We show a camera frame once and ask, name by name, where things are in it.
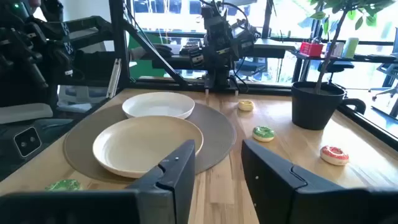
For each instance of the white light bar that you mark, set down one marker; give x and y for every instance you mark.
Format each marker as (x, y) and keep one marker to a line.
(113, 77)

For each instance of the red box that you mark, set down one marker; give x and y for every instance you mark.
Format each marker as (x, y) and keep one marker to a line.
(311, 49)

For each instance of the beige round plate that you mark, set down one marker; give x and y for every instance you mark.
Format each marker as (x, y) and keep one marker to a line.
(140, 146)

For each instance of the black shelf desk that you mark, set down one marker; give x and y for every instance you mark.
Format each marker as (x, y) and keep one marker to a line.
(373, 58)

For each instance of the red sprinkled donut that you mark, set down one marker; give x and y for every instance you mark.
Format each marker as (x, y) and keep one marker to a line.
(334, 155)

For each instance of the black square table-level camera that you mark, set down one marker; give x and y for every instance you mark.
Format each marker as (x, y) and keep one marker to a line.
(27, 141)

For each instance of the light grey pad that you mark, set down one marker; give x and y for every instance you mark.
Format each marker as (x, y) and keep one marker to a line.
(25, 113)

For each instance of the black plant pot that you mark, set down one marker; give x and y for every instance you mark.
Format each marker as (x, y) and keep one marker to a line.
(314, 109)

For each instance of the round brown placemat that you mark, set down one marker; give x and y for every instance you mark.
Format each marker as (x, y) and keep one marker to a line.
(214, 133)

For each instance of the white round plate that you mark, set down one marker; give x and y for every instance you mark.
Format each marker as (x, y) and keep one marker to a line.
(158, 105)

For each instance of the green sprinkled donut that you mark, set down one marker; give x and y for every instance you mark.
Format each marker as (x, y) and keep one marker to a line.
(63, 185)
(263, 133)

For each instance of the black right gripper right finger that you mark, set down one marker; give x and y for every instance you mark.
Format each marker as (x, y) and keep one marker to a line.
(295, 199)

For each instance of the pale green cylinder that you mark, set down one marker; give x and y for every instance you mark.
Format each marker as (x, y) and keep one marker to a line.
(350, 47)

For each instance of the office chair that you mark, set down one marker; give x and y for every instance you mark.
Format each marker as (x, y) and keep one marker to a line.
(385, 90)

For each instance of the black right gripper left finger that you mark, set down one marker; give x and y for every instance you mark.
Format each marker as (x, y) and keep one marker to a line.
(149, 199)

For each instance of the green board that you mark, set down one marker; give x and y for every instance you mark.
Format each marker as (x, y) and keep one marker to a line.
(146, 70)

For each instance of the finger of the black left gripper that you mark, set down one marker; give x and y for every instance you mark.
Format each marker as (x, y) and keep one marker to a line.
(236, 90)
(206, 89)

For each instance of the green leafy plant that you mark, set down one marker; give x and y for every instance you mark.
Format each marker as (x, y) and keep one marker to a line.
(370, 20)

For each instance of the yellow glazed donut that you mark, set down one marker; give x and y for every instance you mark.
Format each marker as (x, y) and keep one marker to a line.
(245, 105)

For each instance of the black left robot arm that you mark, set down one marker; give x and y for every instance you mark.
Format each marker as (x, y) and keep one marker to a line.
(217, 34)

